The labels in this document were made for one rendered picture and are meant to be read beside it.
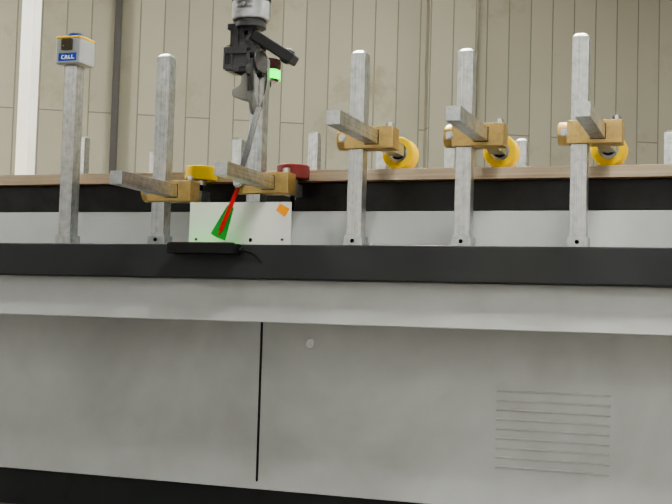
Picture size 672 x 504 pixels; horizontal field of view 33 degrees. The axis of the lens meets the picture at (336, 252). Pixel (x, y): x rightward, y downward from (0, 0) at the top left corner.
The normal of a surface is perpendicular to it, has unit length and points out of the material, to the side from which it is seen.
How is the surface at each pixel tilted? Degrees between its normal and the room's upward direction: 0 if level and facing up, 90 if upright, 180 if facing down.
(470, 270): 90
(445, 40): 90
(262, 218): 90
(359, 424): 90
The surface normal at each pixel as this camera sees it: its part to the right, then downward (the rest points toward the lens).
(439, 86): 0.15, -0.05
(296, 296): -0.33, -0.06
